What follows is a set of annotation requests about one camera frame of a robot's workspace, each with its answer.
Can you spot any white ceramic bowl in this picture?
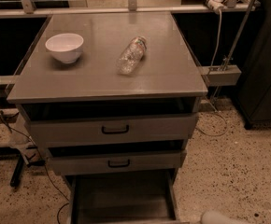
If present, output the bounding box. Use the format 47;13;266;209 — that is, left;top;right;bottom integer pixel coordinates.
45;33;84;63

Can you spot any grey drawer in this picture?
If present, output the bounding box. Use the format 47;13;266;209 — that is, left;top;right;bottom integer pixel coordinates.
49;140;186;175
25;98;197;147
66;170;180;224

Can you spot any white power cable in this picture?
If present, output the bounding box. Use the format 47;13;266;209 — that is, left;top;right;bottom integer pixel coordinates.
194;8;230;138

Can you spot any grey drawer cabinet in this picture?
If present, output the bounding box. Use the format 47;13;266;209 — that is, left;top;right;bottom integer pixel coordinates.
6;11;208;224

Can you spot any clear plastic bottle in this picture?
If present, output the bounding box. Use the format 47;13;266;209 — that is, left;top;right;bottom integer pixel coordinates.
117;36;147;76

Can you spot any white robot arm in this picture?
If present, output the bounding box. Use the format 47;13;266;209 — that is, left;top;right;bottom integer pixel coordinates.
201;211;271;224

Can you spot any black floor cable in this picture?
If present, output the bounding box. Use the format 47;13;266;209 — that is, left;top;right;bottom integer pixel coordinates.
0;91;83;224

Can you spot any grey middle drawer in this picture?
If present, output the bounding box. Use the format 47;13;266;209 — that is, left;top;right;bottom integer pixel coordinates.
49;140;186;175

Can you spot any metal diagonal rod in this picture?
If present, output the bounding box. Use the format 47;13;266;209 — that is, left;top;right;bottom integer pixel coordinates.
209;0;256;105

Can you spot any grey bottom drawer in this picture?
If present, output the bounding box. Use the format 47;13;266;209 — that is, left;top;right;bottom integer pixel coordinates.
66;170;180;224

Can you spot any black floor stand foot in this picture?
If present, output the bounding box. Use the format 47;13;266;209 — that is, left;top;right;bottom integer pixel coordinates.
10;156;45;188

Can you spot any grey top drawer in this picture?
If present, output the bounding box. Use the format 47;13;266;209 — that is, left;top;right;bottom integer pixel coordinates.
25;98;197;147

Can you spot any grey metal side bracket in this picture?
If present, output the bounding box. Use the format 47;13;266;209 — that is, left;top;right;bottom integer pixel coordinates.
198;65;241;87

